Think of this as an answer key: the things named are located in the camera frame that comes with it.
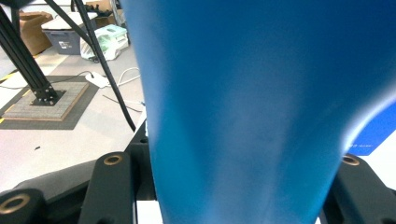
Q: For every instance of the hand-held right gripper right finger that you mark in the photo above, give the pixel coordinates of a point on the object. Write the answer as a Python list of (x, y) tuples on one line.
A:
[(361, 193)]

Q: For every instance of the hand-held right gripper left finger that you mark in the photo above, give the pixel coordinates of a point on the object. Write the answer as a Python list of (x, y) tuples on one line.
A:
[(109, 189)]

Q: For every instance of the blue plastic bottle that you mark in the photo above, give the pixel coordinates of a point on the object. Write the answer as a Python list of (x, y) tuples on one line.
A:
[(249, 109)]

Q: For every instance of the white paper sheet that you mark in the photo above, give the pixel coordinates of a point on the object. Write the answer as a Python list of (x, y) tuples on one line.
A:
[(386, 165)]

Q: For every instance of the blue card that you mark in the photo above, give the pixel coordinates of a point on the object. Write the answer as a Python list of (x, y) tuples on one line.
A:
[(378, 130)]

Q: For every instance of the woven board under stand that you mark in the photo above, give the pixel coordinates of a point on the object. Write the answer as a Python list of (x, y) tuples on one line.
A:
[(59, 102)]

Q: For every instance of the white power adapter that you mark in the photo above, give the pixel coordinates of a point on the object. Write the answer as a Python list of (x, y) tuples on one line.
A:
[(97, 80)]

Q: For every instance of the white and green plastic bag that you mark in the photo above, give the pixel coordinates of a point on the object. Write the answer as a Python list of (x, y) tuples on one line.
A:
[(109, 42)]

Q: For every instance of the black metal stand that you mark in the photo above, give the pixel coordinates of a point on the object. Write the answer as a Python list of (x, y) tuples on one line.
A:
[(25, 62)]

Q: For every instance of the grey storage bin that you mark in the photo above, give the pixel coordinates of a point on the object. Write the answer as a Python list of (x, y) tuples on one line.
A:
[(67, 39)]

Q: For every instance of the open cardboard box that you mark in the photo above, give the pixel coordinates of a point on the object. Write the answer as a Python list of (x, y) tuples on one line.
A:
[(104, 15)]

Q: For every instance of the brown cardboard box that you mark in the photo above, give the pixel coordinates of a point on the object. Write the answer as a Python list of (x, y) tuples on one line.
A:
[(32, 32)]

